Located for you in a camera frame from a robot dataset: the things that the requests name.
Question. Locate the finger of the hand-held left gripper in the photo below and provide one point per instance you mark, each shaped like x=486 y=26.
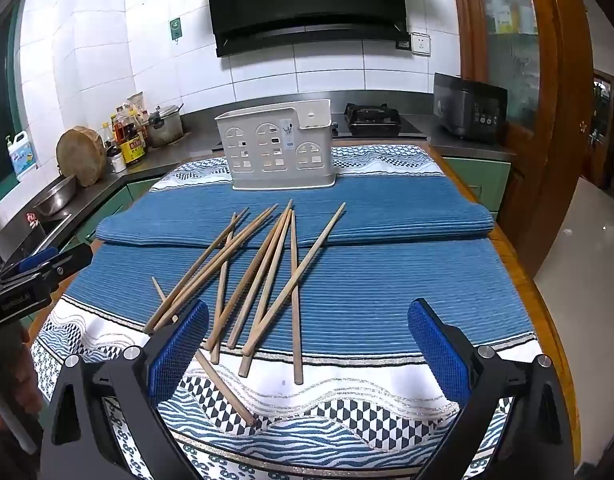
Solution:
x=37 y=259
x=72 y=259

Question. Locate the steel bowl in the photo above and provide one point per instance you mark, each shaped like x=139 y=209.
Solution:
x=54 y=195

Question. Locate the round wooden cutting board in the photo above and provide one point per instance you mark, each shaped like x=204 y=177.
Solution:
x=79 y=157

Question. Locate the black rice cooker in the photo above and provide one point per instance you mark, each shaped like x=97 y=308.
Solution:
x=467 y=105

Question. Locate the black gas cooktop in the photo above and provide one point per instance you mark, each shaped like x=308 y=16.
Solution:
x=372 y=115

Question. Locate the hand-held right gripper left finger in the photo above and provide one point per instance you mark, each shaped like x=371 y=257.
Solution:
x=179 y=355

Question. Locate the green wall hook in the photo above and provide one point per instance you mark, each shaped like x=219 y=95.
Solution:
x=175 y=27

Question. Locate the white wall socket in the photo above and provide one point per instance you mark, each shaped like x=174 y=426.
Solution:
x=420 y=44

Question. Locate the bunch of wooden chopsticks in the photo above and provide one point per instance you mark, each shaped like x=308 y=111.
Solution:
x=317 y=245

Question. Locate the steel pot with lid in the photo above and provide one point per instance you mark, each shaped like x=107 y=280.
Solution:
x=164 y=130

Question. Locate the black range hood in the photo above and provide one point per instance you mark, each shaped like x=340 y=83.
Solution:
x=307 y=5

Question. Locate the white plastic utensil holder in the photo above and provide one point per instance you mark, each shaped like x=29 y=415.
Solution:
x=267 y=170

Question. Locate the long blue patterned cloth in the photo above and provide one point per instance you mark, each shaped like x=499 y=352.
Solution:
x=387 y=285

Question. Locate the person's left hand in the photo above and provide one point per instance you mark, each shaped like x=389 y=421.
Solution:
x=17 y=370

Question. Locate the cluster of condiment bottles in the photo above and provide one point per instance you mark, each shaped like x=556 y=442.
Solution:
x=132 y=152

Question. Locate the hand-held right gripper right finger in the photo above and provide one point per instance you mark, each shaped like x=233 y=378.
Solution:
x=437 y=355

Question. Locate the steel kitchen sink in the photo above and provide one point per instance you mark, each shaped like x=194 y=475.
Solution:
x=17 y=240

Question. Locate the white detergent jug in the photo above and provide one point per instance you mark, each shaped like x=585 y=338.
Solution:
x=24 y=160

